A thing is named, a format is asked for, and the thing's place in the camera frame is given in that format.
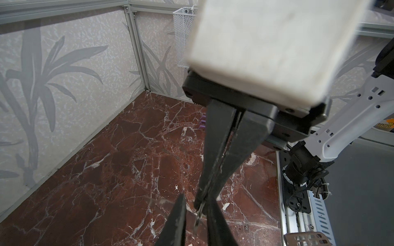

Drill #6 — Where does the aluminium frame crossbar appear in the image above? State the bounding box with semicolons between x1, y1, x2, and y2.
1;1;186;25

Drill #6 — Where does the white wire mesh basket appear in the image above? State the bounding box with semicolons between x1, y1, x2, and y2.
172;5;198;69

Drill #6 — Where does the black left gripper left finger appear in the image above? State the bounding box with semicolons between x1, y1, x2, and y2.
155;194;187;246

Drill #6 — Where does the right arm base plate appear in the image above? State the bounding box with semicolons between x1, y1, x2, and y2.
279;151;312;214

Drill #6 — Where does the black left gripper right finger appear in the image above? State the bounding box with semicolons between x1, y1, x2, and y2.
207;196;238;246

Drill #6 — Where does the aluminium frame post right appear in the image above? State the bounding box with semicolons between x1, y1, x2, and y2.
123;4;151;91

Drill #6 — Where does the metal keyring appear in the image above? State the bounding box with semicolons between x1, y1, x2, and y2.
193;202;205;233

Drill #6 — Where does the purple hand rake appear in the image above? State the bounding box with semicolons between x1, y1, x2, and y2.
199;114;206;129

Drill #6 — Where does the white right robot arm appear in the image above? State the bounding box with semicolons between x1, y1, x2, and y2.
183;1;394;214

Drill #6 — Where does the brown slotted scoop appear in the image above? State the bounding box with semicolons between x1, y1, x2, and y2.
284;232;332;246

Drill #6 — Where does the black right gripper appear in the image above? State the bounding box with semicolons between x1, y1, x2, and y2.
182;70;331;210

